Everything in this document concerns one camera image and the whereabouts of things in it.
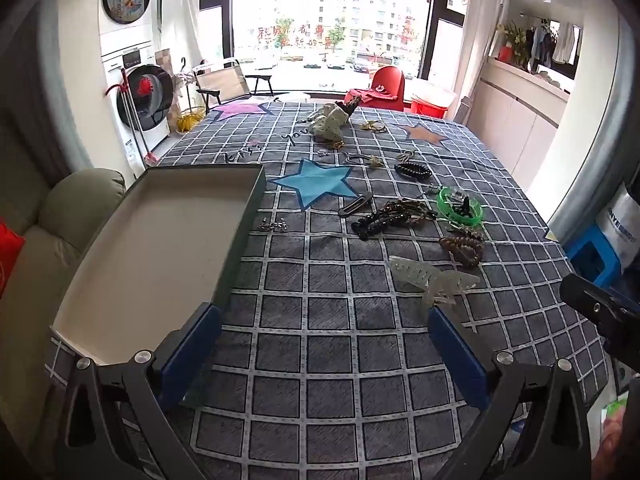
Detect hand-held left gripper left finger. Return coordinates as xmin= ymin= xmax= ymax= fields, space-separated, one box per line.
xmin=55 ymin=302 xmax=223 ymax=480

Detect red cloth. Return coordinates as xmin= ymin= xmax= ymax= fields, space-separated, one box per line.
xmin=347 ymin=87 xmax=381 ymax=108

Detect red cushion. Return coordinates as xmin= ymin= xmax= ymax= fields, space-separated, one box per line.
xmin=0 ymin=220 xmax=26 ymax=297

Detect small black stool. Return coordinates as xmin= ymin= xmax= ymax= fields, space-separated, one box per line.
xmin=245 ymin=74 xmax=276 ymax=98

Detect dark oval hair barrette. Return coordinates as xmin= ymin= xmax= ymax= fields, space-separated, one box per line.
xmin=337 ymin=192 xmax=373 ymax=218

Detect red bucket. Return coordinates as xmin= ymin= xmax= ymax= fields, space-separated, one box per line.
xmin=410 ymin=87 xmax=456 ymax=120

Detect white washing machine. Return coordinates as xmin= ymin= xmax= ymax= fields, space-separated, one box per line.
xmin=102 ymin=45 xmax=176 ymax=161

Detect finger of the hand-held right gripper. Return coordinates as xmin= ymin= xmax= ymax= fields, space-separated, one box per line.
xmin=559 ymin=272 xmax=640 ymax=319
xmin=600 ymin=307 xmax=640 ymax=361

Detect large window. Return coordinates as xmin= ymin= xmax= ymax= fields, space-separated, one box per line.
xmin=200 ymin=0 xmax=466 ymax=101

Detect grey shallow cardboard box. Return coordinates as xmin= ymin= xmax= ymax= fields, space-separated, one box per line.
xmin=50 ymin=162 xmax=267 ymax=368

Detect beige sofa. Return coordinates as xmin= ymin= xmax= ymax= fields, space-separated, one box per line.
xmin=0 ymin=125 xmax=127 ymax=461

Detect white shopping bag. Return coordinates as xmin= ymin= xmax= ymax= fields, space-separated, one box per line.
xmin=595 ymin=182 xmax=640 ymax=271

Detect green plastic bangle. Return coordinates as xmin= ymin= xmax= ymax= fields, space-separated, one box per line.
xmin=436 ymin=186 xmax=486 ymax=226

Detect brown beaded bracelet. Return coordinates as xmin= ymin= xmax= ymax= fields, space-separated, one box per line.
xmin=382 ymin=200 xmax=438 ymax=226

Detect blue plastic stool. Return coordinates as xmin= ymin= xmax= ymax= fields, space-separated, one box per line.
xmin=565 ymin=225 xmax=623 ymax=288

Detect clear hair claw clip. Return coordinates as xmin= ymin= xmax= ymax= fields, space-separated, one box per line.
xmin=387 ymin=255 xmax=481 ymax=308

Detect red plastic chair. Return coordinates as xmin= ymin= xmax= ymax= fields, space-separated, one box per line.
xmin=370 ymin=66 xmax=405 ymax=111

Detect grey plaid star blanket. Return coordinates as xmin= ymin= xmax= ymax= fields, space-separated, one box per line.
xmin=45 ymin=97 xmax=616 ymax=480

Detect beige folding chair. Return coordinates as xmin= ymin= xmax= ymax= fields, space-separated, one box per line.
xmin=192 ymin=60 xmax=253 ymax=111

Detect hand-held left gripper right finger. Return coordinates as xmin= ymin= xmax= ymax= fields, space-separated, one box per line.
xmin=427 ymin=306 xmax=593 ymax=480

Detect yellow duster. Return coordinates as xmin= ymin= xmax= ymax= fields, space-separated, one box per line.
xmin=177 ymin=110 xmax=206 ymax=133

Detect flower bouquet red vase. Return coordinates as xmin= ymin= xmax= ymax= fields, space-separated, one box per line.
xmin=495 ymin=20 xmax=531 ymax=68

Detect red white mop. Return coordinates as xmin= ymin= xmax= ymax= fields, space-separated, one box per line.
xmin=105 ymin=67 xmax=158 ymax=166

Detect brown bead bracelet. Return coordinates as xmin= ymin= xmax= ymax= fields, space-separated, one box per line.
xmin=439 ymin=232 xmax=487 ymax=267

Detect white curtain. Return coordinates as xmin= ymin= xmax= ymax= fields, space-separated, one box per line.
xmin=160 ymin=0 xmax=201 ymax=111

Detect hanging clothes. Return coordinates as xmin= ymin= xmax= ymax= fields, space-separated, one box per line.
xmin=530 ymin=20 xmax=583 ymax=66

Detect white low cabinet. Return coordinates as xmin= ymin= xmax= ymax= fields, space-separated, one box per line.
xmin=467 ymin=57 xmax=571 ymax=166

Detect cream bow scrunchie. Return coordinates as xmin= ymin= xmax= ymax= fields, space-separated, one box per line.
xmin=310 ymin=105 xmax=351 ymax=142

